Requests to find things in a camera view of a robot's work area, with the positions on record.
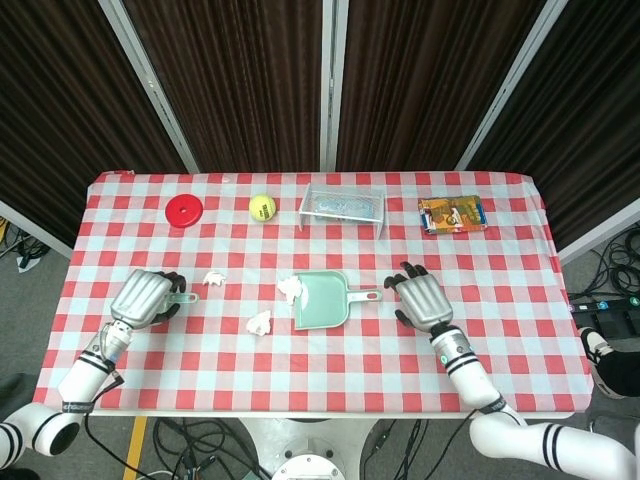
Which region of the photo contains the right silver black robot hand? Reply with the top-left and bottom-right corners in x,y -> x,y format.
383,260 -> 455,333

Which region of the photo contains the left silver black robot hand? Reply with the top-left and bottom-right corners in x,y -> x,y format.
109,268 -> 189,330

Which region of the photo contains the green plastic dustpan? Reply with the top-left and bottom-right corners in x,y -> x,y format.
292,270 -> 384,332

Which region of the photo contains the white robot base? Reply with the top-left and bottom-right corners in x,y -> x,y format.
239,417 -> 381,480

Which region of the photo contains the orange printed snack packet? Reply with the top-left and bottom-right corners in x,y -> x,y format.
417,194 -> 489,235

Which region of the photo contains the red plastic disc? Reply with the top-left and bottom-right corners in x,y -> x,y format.
165,193 -> 204,229

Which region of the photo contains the white plastic rack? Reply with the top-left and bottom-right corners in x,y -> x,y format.
298,182 -> 389,239

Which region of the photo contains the red white checkered tablecloth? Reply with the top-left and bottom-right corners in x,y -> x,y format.
32,171 -> 596,420

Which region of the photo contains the yellow tennis ball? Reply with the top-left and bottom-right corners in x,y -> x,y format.
248,194 -> 278,222

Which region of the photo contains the black white shoe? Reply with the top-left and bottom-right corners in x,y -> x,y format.
579,327 -> 640,399

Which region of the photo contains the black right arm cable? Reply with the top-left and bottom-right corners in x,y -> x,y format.
429,408 -> 481,480

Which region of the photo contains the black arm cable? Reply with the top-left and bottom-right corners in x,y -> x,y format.
429,408 -> 481,480
82,369 -> 151,480

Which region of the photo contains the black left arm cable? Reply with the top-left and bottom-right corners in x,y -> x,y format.
82,369 -> 151,480

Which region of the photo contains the white partition frame post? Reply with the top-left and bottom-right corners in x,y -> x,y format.
97,0 -> 201,174
319,0 -> 351,174
454,0 -> 589,171

